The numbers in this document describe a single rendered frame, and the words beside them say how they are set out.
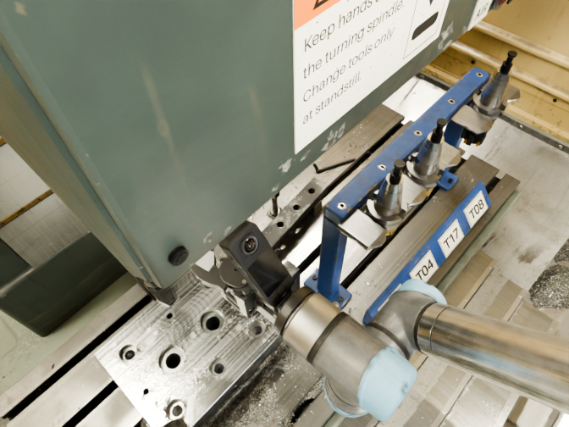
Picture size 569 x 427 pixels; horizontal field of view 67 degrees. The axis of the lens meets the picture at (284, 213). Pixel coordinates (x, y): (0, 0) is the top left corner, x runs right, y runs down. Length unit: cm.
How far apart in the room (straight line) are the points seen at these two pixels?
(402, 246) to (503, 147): 54
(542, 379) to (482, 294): 74
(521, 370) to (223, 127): 44
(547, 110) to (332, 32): 123
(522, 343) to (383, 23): 40
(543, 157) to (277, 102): 128
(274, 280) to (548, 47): 102
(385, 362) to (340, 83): 34
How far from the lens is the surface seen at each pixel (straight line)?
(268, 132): 23
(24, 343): 145
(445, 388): 111
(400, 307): 65
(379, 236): 69
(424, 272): 100
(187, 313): 89
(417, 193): 75
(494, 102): 91
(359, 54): 27
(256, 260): 51
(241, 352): 85
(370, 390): 52
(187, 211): 22
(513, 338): 57
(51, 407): 103
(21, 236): 110
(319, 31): 22
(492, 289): 129
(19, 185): 100
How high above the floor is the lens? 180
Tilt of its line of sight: 56 degrees down
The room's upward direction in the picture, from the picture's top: 3 degrees counter-clockwise
